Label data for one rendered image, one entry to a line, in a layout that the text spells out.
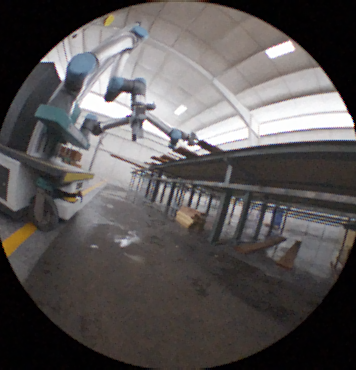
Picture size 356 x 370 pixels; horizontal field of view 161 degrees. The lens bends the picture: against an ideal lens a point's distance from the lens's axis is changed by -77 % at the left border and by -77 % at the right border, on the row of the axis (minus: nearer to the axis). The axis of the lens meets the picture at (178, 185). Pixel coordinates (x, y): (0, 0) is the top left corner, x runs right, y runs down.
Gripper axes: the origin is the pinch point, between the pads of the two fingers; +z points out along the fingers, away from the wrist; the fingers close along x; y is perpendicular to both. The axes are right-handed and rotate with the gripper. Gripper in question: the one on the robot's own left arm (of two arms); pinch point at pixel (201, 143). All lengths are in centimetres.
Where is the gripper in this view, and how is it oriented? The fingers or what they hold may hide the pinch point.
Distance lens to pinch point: 121.3
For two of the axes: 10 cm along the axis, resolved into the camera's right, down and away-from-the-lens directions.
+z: 9.0, 2.8, 3.2
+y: 3.3, 0.3, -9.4
